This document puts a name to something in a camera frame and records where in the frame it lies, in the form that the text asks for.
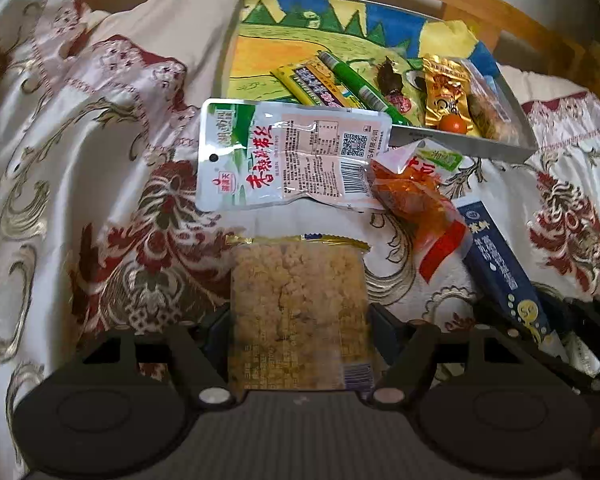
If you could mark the green tube snack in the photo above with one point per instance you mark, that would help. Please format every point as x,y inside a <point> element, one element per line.
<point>360,85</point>

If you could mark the yellow striped snack bar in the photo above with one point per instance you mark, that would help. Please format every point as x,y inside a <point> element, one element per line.
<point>315,85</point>

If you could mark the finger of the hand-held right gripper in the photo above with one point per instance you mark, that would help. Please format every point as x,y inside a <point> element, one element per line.
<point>595,330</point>

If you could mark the floral satin bedspread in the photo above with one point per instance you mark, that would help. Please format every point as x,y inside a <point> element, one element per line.
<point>80,160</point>

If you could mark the dark dried snack packet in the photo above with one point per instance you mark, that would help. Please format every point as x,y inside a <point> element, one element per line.
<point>392,82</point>

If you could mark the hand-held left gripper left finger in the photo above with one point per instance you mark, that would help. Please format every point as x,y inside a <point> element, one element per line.
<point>190,360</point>

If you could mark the clear cracker snack packet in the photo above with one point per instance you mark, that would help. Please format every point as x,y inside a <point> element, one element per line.
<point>490,105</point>

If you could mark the orange snack packet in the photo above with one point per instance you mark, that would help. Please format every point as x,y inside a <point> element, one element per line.
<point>420,200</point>

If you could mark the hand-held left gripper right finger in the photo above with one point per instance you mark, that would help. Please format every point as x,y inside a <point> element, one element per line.
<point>405,355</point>

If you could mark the white and green snack packet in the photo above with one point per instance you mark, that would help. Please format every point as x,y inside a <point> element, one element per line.
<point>290,155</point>

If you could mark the grey tray with colourful drawing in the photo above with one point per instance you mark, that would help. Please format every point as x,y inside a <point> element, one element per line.
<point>330,35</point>

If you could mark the gold snack packet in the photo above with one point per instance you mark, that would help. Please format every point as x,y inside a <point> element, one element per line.
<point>447,95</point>

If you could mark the dark blue carton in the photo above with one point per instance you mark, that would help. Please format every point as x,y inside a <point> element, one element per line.
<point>500,270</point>

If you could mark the crispy rice snack packet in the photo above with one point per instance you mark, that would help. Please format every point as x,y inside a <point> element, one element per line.
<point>300,310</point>

